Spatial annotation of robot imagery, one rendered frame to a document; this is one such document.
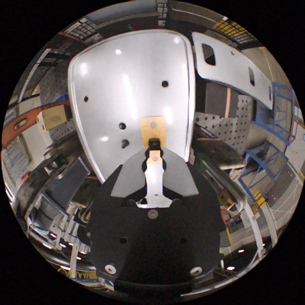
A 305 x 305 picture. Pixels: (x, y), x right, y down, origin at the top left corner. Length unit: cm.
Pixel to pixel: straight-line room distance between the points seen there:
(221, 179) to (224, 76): 17
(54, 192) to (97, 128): 54
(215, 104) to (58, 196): 75
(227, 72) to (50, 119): 30
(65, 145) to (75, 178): 51
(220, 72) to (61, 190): 77
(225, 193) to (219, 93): 17
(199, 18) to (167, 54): 12
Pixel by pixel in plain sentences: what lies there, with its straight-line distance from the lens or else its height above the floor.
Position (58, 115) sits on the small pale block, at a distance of 19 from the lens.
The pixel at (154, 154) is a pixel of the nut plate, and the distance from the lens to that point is 15.
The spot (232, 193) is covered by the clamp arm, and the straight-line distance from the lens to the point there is 15.
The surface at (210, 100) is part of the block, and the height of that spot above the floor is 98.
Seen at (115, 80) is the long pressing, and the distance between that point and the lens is 15.
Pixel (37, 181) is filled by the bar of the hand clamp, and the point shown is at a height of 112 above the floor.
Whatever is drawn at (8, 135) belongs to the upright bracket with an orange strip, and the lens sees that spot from 21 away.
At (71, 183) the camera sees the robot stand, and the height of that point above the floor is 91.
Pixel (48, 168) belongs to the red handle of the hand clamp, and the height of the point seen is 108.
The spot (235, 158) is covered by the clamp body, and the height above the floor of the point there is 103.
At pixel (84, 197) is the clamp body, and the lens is 32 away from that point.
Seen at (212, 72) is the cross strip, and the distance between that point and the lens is 17.
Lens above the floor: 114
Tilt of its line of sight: 59 degrees down
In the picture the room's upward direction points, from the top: 179 degrees counter-clockwise
